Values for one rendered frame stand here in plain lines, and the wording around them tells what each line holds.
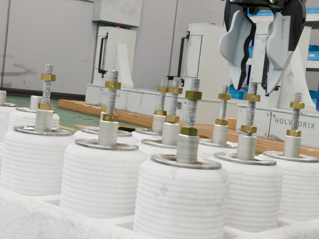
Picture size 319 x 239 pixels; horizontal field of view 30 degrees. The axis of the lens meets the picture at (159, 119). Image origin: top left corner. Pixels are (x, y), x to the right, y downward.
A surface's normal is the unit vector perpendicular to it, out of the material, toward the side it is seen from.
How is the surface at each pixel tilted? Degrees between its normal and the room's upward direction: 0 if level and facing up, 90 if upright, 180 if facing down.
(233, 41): 95
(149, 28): 90
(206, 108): 90
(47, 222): 90
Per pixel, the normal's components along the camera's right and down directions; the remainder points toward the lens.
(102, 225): 0.11, -0.99
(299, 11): -0.51, 0.11
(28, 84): 0.55, 0.11
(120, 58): 0.55, -0.30
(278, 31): 0.86, 0.04
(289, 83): -0.83, -0.06
